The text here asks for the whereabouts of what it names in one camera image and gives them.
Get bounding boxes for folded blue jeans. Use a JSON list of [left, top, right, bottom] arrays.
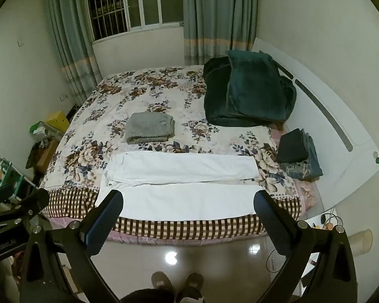
[[279, 135, 324, 181]]

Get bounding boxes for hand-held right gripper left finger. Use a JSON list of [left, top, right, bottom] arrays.
[[19, 190, 124, 303]]

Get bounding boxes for barred window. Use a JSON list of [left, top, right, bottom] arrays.
[[83, 0, 184, 44]]

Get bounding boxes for grey folded pants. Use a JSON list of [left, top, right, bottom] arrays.
[[124, 112, 175, 144]]

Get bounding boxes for dark folded pants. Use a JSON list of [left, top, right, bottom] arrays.
[[277, 128, 310, 164]]

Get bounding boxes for floral sheet bed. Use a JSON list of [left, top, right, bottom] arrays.
[[39, 65, 320, 244]]

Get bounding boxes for green and white packet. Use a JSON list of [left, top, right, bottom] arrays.
[[30, 121, 52, 141]]

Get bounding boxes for dark green blanket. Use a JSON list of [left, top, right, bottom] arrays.
[[203, 49, 297, 128]]

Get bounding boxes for white headboard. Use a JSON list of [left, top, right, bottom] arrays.
[[251, 37, 379, 213]]

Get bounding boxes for yellow box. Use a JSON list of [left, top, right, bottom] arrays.
[[47, 110, 71, 133]]

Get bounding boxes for brown cardboard box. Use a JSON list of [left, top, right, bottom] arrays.
[[34, 140, 59, 168]]

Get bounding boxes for beige translucent cup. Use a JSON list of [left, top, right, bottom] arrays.
[[347, 229, 373, 255]]

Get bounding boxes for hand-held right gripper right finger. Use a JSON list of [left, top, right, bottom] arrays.
[[253, 190, 358, 303]]

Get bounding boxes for black cable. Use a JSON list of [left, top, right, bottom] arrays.
[[320, 214, 344, 228]]

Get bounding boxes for green rack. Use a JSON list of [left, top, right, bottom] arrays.
[[0, 157, 26, 196]]

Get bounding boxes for white pants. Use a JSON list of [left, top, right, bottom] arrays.
[[95, 150, 266, 222]]

